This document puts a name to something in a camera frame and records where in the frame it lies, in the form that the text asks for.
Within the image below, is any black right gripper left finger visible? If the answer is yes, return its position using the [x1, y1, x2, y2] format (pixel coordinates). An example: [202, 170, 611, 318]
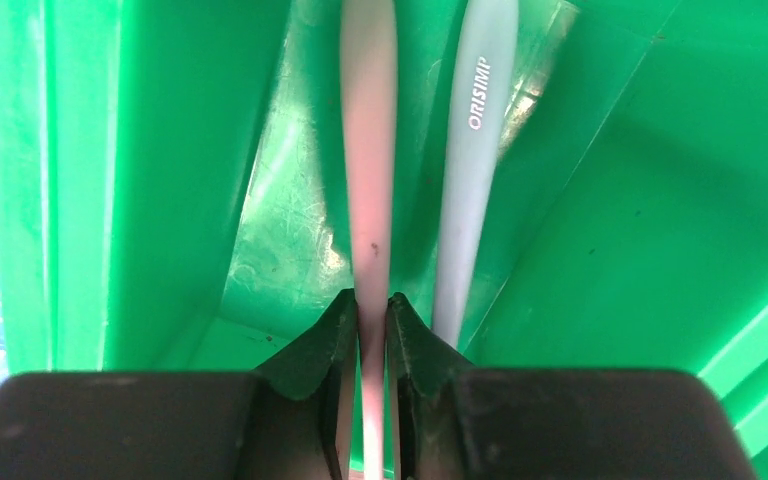
[0, 289, 358, 479]

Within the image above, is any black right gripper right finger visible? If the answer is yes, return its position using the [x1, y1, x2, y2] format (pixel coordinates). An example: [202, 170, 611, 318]
[386, 293, 757, 479]

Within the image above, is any pink toothbrush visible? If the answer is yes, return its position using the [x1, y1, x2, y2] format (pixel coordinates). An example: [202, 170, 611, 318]
[339, 1, 398, 479]

